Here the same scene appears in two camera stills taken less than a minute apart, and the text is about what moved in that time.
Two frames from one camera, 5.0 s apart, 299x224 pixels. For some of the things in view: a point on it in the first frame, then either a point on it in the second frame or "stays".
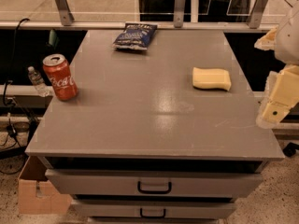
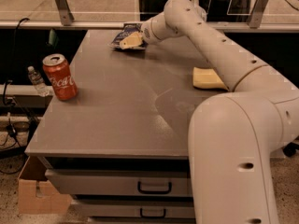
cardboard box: x=35 y=194 stays
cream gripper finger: x=282 y=93 → x=132 y=41
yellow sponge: x=211 y=78 stays
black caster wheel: x=291 y=148 stays
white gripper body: x=289 y=39 → x=148 y=34
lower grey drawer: x=156 y=210 stays
